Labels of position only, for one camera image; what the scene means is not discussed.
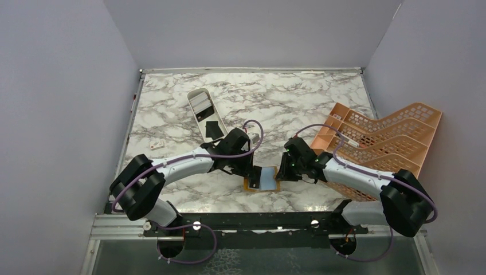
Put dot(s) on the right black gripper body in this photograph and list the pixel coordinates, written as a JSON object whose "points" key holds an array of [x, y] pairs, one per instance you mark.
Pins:
{"points": [[292, 170]]}

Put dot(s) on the yellow leather card holder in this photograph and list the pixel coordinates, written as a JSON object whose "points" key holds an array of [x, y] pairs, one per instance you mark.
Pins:
{"points": [[268, 182]]}

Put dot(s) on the black credit card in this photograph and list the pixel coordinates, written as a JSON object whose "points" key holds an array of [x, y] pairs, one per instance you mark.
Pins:
{"points": [[213, 130]]}

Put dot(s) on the white oblong card tray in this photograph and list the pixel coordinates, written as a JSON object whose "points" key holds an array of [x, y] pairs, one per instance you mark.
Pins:
{"points": [[214, 117]]}

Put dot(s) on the black metal base rail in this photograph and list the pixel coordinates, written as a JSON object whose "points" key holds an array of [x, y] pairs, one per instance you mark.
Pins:
{"points": [[255, 230]]}

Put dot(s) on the white marker in rack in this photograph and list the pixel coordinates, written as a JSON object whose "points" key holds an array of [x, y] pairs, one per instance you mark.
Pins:
{"points": [[349, 140]]}

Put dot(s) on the orange plastic file rack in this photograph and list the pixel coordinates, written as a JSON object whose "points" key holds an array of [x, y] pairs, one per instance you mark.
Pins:
{"points": [[398, 141]]}

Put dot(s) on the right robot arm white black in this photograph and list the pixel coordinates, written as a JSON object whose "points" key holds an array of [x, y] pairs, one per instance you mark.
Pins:
{"points": [[398, 199]]}

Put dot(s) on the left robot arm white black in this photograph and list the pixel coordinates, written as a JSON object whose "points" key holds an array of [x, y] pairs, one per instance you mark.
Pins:
{"points": [[137, 188]]}

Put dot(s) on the small white red tag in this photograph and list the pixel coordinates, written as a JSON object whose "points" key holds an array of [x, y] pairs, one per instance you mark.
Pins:
{"points": [[156, 144]]}

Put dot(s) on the stack of cards in tray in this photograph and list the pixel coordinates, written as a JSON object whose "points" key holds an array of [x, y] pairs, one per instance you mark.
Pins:
{"points": [[202, 106]]}

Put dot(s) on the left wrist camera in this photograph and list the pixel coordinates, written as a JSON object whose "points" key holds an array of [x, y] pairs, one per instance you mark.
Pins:
{"points": [[254, 138]]}

